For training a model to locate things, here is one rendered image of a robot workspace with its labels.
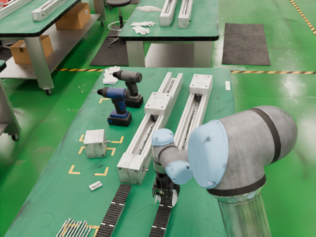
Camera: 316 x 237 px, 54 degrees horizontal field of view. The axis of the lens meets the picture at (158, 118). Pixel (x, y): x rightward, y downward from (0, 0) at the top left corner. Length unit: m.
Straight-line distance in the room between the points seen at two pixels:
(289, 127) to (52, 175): 1.15
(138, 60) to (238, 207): 2.58
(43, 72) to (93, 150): 2.21
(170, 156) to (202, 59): 2.11
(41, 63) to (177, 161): 2.80
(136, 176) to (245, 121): 0.83
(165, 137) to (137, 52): 2.11
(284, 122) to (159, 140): 0.48
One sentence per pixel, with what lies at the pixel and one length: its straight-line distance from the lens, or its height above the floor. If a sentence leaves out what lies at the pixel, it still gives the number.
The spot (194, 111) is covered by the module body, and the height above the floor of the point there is 0.84.
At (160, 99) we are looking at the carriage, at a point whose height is 0.90.
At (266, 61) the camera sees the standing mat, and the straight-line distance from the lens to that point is 4.21.
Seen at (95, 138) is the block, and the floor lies 0.87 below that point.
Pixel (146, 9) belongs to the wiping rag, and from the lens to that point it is 3.60.
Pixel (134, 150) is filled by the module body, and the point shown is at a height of 0.85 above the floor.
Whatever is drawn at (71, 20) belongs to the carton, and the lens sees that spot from 4.99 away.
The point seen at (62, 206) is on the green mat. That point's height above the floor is 0.78.
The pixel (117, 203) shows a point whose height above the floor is 0.81.
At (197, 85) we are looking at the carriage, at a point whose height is 0.90.
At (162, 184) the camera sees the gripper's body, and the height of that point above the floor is 0.96.
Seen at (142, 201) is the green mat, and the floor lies 0.78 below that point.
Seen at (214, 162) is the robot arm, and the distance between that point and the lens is 0.55.
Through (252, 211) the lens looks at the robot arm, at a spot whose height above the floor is 1.31.
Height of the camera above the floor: 1.80
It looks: 36 degrees down
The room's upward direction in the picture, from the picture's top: 4 degrees counter-clockwise
